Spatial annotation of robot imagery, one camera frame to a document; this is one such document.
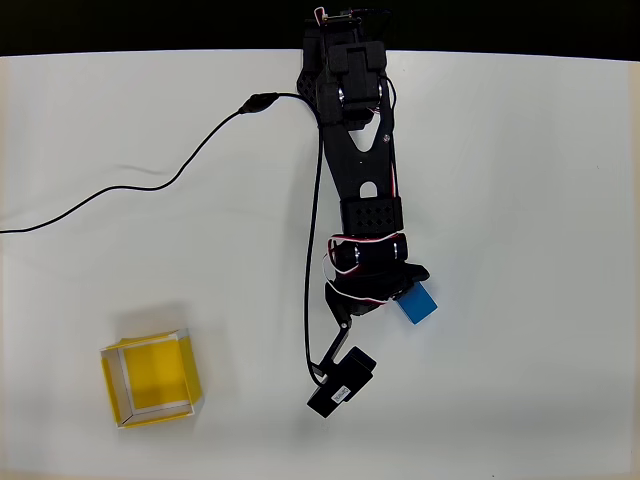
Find blue cube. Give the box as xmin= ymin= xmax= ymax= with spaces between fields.
xmin=393 ymin=281 xmax=440 ymax=327

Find yellow open box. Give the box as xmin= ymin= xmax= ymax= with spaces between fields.
xmin=99 ymin=326 xmax=206 ymax=431

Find black camera on bracket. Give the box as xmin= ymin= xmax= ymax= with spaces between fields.
xmin=305 ymin=320 xmax=378 ymax=421

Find black camera cable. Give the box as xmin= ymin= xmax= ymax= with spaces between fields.
xmin=0 ymin=91 xmax=332 ymax=387

